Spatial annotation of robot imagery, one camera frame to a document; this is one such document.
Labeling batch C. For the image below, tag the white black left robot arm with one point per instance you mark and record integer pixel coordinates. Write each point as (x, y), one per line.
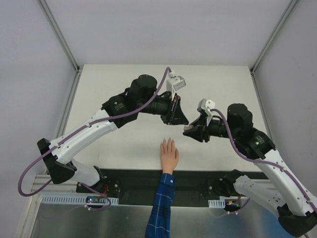
(58, 154)

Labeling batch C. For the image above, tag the white slotted cable duct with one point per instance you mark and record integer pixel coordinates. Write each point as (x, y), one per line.
(74, 200)
(217, 203)

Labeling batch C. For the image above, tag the left white slotted cable duct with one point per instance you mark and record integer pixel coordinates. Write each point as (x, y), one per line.
(74, 200)

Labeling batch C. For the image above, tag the mannequin hand with long nails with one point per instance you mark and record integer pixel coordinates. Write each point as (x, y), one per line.
(169, 156)

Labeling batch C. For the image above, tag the aluminium frame post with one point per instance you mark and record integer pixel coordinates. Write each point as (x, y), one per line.
(274, 35)
(58, 34)

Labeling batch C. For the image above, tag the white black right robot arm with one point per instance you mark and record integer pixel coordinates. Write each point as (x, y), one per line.
(292, 204)

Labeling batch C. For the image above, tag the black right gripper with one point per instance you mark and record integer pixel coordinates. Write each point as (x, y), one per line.
(204, 129)

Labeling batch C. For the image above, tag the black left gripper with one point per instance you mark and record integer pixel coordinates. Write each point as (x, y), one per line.
(172, 109)

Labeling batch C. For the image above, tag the left aluminium frame post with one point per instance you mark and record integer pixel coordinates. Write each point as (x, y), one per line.
(58, 34)

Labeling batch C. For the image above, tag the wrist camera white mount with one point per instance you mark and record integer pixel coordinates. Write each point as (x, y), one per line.
(205, 107)
(174, 83)

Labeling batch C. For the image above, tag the blue plaid sleeve forearm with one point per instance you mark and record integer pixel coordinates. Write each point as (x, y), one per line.
(161, 205)

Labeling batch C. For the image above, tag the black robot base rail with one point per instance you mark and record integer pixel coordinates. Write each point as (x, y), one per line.
(147, 187)

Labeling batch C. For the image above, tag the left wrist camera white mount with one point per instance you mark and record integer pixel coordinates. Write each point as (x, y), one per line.
(174, 83)

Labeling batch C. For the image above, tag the right white slotted cable duct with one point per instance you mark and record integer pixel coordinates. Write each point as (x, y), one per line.
(217, 203)

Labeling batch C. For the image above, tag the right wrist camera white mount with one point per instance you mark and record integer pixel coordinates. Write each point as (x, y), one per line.
(205, 107)

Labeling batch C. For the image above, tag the right aluminium frame post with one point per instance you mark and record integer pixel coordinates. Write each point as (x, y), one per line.
(274, 35)

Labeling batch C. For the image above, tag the clear glitter nail polish bottle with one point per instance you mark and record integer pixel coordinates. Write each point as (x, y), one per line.
(188, 127)

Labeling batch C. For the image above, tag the shiny metal front plate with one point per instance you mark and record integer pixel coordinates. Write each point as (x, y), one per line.
(122, 221)

